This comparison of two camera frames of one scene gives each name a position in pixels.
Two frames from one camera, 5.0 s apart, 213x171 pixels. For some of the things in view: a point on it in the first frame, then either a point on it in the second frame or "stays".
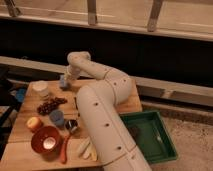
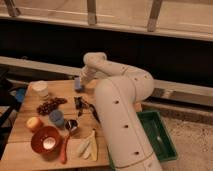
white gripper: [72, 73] to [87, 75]
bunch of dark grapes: [46, 107] stays
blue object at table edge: [20, 94] stays
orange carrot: [63, 151] stays
